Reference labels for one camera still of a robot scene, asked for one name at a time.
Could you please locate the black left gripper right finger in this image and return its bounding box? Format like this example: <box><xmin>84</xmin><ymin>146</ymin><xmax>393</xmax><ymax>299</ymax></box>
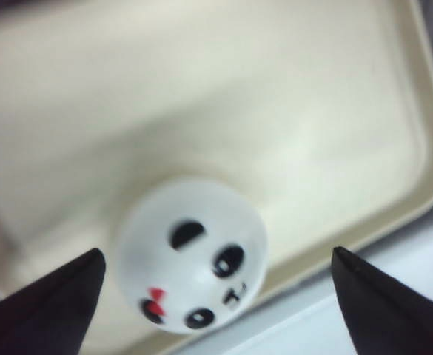
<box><xmin>331</xmin><ymin>246</ymin><xmax>433</xmax><ymax>354</ymax></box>

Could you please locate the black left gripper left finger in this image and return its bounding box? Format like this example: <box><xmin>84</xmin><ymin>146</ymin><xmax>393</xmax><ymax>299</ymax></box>
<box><xmin>0</xmin><ymin>248</ymin><xmax>106</xmax><ymax>354</ymax></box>

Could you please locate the panda bun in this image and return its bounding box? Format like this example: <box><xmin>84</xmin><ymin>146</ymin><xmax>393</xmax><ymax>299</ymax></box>
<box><xmin>115</xmin><ymin>178</ymin><xmax>268</xmax><ymax>334</ymax></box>

